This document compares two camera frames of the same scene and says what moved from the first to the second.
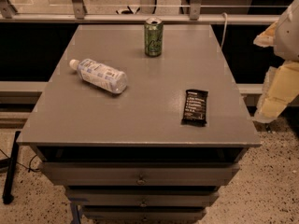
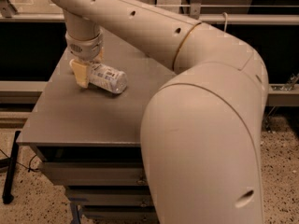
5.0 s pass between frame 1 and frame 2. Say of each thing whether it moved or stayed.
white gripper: moved
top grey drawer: stayed
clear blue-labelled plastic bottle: stayed
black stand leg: stayed
